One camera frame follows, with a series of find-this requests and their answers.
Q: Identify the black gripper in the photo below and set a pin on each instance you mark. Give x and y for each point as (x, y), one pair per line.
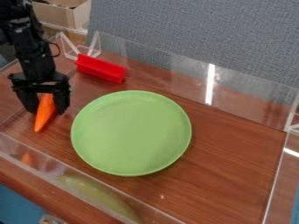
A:
(39, 78)

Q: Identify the red plastic block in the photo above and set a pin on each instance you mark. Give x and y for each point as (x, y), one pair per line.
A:
(100, 68)

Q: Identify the cardboard box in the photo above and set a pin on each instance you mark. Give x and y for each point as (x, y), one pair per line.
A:
(66, 13)

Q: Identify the clear acrylic enclosure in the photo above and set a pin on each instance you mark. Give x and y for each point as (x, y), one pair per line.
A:
(219, 182)

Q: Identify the orange toy carrot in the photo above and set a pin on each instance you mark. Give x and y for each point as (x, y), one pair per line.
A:
(46, 110)

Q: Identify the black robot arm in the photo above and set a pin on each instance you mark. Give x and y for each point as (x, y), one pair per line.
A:
(22, 32)

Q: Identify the green round plate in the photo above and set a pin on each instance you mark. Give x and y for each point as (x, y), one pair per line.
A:
(131, 133)

